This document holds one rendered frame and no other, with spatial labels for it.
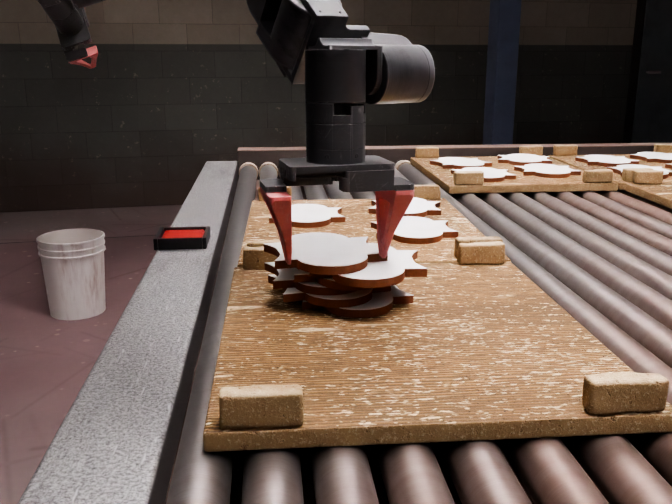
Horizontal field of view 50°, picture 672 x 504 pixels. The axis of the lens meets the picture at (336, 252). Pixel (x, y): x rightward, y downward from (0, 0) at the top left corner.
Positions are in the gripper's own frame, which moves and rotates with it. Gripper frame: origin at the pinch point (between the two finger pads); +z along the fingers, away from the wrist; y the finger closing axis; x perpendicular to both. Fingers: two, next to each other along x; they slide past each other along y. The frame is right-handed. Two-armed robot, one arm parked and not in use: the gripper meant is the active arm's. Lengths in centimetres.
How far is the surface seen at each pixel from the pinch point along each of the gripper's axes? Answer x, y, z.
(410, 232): 27.0, 17.5, 5.1
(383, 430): -23.5, -2.3, 7.1
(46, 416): 173, -59, 98
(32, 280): 337, -87, 96
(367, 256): 0.1, 3.3, 0.7
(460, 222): 35.0, 28.6, 5.9
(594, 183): 61, 69, 6
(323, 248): 4.1, -0.4, 0.6
